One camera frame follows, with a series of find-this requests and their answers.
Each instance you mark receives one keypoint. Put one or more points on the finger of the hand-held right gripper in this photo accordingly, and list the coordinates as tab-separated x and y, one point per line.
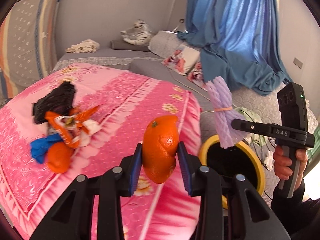
250	127

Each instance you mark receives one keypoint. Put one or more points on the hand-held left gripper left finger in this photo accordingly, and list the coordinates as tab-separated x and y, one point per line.
132	172

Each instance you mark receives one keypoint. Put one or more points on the green white cloth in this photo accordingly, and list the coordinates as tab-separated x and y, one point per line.
256	140

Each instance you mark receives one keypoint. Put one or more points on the yellow trash bin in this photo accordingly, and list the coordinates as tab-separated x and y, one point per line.
260	172

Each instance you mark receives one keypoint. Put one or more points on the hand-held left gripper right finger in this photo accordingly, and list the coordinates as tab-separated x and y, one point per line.
185	170

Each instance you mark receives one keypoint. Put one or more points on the purple foam net bundle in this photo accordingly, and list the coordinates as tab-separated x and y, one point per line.
220	100

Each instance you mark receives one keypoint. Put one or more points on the orange snack wrapper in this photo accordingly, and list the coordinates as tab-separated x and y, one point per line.
66	130

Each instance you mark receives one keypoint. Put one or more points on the grey pillow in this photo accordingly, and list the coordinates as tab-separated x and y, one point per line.
117	45

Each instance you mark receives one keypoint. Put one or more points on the pink floral quilt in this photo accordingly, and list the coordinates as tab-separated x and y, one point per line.
105	100

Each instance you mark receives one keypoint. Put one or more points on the baby print pillow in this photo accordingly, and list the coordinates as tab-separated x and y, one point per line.
182	58
197	72

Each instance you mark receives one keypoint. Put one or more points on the white tiger plush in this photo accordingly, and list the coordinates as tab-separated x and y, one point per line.
137	33

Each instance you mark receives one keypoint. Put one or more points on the blue plastic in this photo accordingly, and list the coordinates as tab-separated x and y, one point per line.
40	148

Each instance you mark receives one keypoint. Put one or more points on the white lace covered cushion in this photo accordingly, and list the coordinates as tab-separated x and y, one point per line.
165	43

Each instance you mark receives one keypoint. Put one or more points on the grey bed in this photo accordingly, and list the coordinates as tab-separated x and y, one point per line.
150	67

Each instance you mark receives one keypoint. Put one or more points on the black plastic bag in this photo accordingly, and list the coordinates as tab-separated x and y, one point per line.
55	100

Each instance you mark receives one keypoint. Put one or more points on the wall switch plate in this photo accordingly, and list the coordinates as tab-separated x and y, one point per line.
297	63

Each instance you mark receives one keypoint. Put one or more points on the beige crumpled cloth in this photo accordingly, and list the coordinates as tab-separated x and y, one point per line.
83	45

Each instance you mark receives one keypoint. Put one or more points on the blue curtain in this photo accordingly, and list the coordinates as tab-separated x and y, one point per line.
232	30

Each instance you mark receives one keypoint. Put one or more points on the person's right hand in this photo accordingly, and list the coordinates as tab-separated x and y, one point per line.
281	162

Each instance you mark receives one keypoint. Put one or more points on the person's right forearm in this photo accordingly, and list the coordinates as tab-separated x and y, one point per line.
295	212

